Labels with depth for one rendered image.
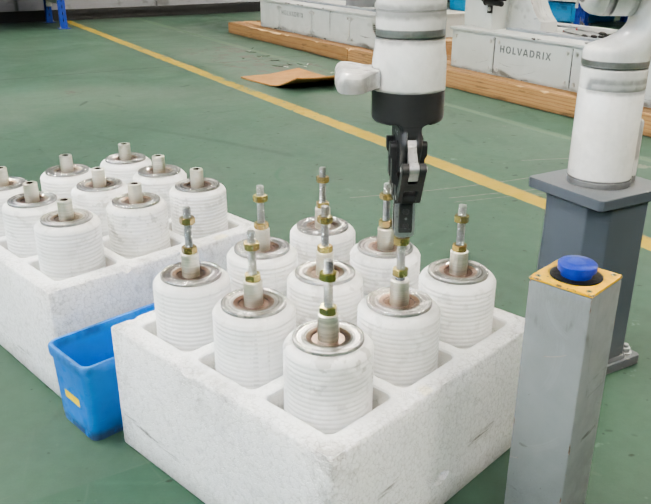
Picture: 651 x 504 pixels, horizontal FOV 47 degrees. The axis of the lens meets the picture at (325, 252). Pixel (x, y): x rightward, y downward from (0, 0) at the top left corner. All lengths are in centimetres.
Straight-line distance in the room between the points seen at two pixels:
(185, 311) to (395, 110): 36
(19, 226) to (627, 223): 92
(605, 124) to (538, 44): 220
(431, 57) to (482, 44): 283
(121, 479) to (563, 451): 54
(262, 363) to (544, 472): 34
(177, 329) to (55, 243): 29
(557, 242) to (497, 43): 237
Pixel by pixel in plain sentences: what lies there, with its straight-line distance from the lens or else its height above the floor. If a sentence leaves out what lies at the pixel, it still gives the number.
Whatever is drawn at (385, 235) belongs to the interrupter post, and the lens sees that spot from 101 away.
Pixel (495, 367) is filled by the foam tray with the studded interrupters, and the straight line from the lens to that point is 96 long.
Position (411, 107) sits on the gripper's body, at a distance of 76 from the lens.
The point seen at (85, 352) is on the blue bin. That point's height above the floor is 8.
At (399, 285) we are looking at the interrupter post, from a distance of 85.
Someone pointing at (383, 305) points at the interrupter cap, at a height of 25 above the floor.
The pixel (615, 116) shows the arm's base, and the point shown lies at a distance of 115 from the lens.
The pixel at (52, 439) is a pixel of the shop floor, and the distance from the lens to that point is 114.
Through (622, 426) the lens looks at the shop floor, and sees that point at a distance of 117.
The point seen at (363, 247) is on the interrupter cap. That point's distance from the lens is 102.
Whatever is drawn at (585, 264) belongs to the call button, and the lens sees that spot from 82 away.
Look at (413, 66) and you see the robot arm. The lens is 76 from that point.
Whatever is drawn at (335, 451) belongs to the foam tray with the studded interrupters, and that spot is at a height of 18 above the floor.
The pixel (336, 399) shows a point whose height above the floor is 21.
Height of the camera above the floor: 64
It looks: 22 degrees down
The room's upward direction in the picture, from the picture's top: straight up
